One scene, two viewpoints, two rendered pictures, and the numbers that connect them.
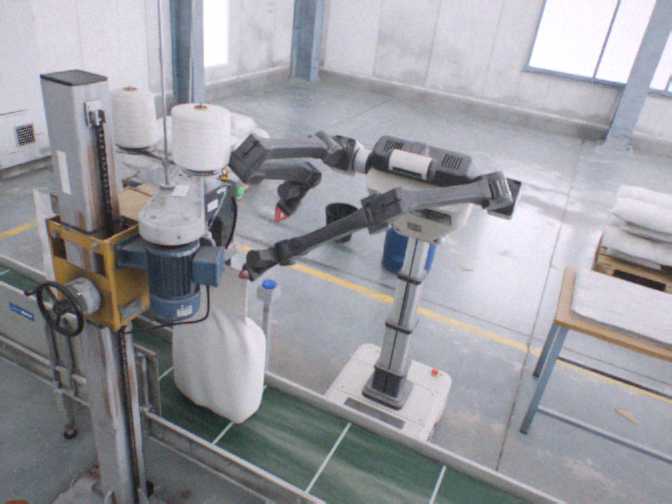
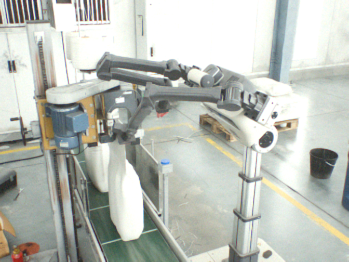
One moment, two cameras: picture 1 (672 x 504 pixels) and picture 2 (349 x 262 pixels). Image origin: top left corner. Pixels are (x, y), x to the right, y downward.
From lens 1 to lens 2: 1.34 m
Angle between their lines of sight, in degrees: 39
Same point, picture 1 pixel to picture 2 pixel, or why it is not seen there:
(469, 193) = (201, 93)
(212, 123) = (80, 43)
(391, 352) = (236, 234)
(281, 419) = (146, 248)
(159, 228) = (47, 93)
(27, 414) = not seen: hidden behind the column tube
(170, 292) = (57, 131)
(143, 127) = not seen: hidden behind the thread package
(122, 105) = (67, 38)
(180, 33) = (279, 36)
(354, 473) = not seen: outside the picture
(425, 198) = (165, 91)
